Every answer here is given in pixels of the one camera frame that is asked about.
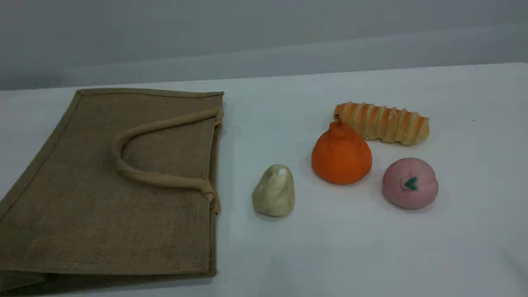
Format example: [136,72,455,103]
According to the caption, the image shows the orange fruit with stem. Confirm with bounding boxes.
[311,115,372,185]

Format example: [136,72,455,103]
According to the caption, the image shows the brown jute bag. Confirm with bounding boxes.
[0,87,225,294]

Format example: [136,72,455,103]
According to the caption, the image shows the striped bread roll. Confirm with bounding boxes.
[333,102,430,146]

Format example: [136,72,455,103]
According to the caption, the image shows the pink peach bun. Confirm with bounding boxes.
[382,157,439,210]

